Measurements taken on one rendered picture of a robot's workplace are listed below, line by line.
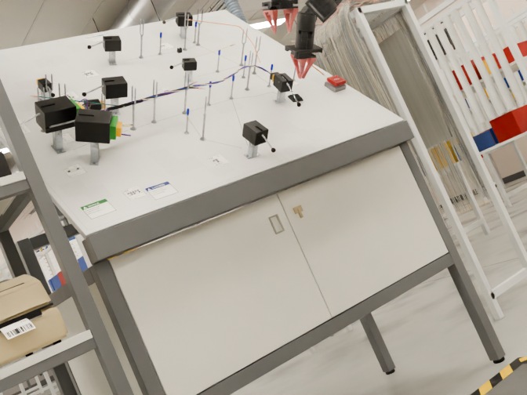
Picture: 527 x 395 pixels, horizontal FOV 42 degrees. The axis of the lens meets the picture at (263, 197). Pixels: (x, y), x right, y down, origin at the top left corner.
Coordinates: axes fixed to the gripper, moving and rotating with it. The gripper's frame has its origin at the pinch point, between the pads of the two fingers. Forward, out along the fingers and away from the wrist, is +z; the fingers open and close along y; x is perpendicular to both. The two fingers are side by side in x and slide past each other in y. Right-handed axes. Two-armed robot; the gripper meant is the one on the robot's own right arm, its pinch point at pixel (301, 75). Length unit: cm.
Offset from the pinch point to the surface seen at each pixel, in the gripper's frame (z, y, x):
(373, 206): 36.4, -14.5, 26.4
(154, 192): 20, 57, 22
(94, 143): 10, 68, 5
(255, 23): 137, -293, -570
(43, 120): 4, 79, 0
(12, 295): 31, 97, 36
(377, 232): 43, -13, 32
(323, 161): 20.3, 2.5, 20.3
